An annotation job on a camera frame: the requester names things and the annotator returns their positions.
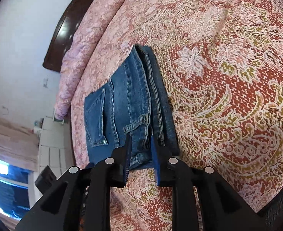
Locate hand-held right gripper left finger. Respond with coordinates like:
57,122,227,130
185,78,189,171
15,135,133,231

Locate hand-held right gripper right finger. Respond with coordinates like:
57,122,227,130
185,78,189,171
151,136,265,231

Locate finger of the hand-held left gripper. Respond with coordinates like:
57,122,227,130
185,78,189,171
35,165,57,193

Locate blue denim pants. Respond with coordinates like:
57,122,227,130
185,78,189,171
84,44,181,172

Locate white bedside cabinet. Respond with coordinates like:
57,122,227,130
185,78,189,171
38,117,75,174

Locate window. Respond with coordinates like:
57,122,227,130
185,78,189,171
0,156,36,222

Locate bed with patterned red bedspread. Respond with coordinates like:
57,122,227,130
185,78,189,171
69,0,283,231

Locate pink floral quilt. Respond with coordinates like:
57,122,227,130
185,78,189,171
54,0,142,121

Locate dark wooden headboard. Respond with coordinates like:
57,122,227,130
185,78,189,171
42,0,111,73

